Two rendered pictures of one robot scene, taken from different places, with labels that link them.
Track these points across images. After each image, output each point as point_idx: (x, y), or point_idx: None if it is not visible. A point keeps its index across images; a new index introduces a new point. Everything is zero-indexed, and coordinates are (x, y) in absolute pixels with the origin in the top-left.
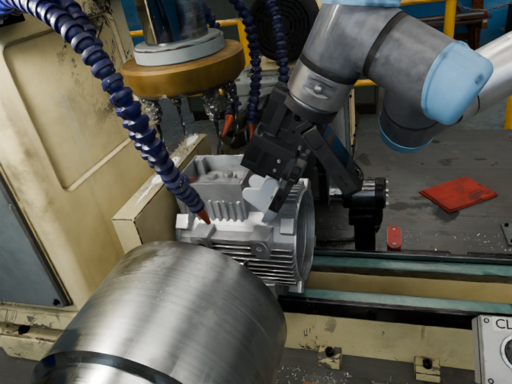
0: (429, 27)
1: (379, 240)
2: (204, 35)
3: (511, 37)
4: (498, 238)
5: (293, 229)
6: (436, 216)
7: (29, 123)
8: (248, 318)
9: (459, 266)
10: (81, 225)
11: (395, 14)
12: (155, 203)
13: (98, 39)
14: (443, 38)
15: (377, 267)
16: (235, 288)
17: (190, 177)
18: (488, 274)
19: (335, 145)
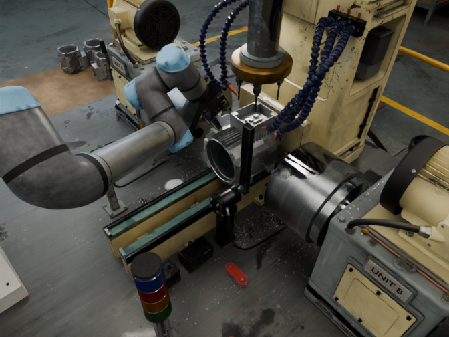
0: (145, 73)
1: (244, 271)
2: (249, 53)
3: (137, 132)
4: (181, 329)
5: (206, 135)
6: (234, 323)
7: None
8: (173, 99)
9: (166, 228)
10: (267, 85)
11: (165, 74)
12: (251, 96)
13: (228, 19)
14: (139, 76)
15: (199, 204)
16: (180, 95)
17: (233, 90)
18: (152, 232)
19: (189, 111)
